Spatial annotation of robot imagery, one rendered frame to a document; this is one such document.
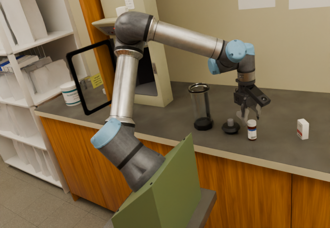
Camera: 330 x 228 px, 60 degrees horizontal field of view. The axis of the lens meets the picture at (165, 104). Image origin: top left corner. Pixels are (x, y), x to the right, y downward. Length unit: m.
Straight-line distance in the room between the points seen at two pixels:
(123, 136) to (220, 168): 0.65
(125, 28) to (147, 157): 0.46
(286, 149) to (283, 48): 0.70
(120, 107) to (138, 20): 0.32
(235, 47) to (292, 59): 0.83
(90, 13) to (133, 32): 0.83
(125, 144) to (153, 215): 0.24
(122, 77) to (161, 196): 0.49
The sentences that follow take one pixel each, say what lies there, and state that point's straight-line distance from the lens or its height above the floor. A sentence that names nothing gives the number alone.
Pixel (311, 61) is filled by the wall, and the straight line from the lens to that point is 1.82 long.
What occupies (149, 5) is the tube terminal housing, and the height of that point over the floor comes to 1.55.
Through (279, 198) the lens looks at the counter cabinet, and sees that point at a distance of 1.43.
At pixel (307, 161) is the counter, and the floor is 0.94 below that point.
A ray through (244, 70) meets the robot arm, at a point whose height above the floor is 1.29.
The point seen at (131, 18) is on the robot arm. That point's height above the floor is 1.58.
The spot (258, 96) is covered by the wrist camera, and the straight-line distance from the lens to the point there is 1.24.
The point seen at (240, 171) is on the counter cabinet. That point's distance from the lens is 1.40.
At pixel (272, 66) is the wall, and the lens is 1.87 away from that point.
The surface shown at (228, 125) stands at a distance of 1.43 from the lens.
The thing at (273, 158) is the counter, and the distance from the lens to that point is 1.28.
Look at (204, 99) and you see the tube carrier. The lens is 1.41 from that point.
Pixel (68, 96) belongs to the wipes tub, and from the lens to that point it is 2.16.
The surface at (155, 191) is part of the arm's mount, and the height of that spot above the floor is 1.20.
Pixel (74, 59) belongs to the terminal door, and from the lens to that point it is 1.73.
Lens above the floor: 1.71
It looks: 25 degrees down
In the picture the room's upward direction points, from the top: 11 degrees counter-clockwise
